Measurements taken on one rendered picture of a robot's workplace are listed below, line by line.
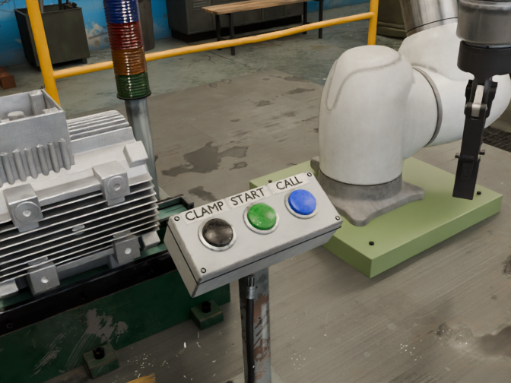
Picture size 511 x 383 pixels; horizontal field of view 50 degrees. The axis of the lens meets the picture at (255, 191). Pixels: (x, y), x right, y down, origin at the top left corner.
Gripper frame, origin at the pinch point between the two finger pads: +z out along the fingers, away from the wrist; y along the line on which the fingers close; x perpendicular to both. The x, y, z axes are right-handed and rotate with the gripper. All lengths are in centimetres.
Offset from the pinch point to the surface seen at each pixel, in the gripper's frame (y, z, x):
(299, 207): -35.2, -10.1, 13.6
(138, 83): -3, -9, 57
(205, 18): 432, 68, 300
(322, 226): -34.7, -8.1, 11.2
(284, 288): -16.6, 16.6, 23.1
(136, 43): -2, -16, 57
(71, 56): 303, 84, 372
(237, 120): 47, 16, 64
